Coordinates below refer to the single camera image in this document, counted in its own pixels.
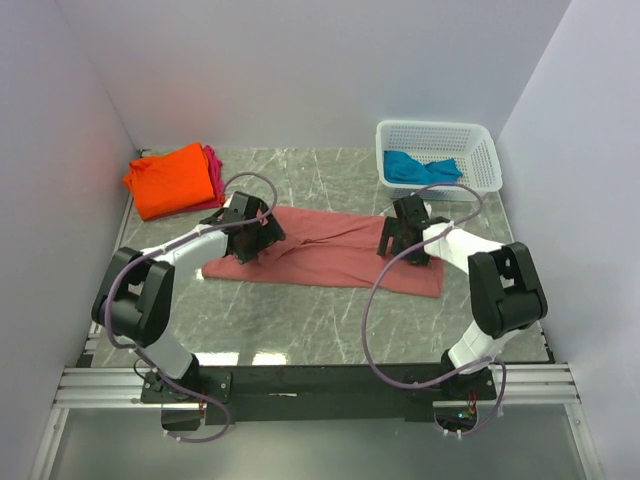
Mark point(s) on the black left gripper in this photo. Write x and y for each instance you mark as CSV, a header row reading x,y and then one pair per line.
x,y
269,234

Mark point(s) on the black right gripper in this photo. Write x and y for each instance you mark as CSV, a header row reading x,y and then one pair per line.
x,y
394,229

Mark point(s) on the salmon pink t-shirt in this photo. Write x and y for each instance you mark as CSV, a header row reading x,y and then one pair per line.
x,y
321,249

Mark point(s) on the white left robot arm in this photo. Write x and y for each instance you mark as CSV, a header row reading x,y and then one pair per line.
x,y
134,300

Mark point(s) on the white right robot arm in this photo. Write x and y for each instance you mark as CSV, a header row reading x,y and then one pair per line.
x,y
506,294

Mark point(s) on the blue t-shirt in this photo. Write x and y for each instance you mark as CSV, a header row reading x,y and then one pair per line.
x,y
401,168

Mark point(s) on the folded magenta t-shirt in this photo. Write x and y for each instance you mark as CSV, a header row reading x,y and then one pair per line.
x,y
215,174

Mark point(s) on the folded orange t-shirt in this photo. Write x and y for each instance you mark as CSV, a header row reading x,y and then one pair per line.
x,y
167,184

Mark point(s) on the white plastic basket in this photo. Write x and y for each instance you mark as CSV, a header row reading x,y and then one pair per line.
x,y
470,145

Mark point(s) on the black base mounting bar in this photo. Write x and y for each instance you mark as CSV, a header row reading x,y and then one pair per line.
x,y
330,392

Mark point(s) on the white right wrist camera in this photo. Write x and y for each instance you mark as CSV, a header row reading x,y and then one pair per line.
x,y
428,208

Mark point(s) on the aluminium frame rail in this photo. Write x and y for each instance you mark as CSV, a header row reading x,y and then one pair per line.
x,y
526,384

